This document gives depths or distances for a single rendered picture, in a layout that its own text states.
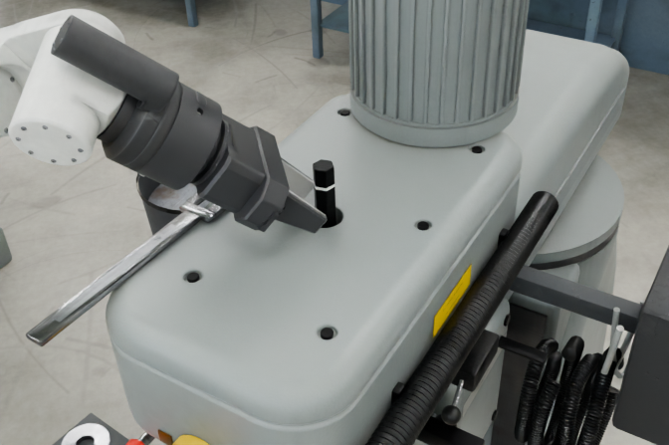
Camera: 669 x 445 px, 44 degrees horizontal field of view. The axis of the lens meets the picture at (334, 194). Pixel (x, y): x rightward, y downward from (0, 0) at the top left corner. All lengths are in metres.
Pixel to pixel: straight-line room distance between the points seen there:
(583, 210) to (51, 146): 0.95
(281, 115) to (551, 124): 3.53
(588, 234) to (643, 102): 3.67
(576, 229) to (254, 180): 0.75
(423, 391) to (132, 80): 0.37
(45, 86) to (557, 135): 0.78
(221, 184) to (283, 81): 4.33
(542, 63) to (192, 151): 0.81
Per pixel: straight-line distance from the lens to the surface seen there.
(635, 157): 4.49
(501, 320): 1.15
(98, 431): 1.67
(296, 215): 0.77
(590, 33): 4.45
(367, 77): 0.92
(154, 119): 0.69
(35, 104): 0.67
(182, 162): 0.71
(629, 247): 3.88
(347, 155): 0.91
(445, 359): 0.79
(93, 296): 0.76
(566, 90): 1.33
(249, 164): 0.73
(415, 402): 0.76
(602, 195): 1.45
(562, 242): 1.33
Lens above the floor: 2.39
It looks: 36 degrees down
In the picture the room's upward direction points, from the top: 2 degrees counter-clockwise
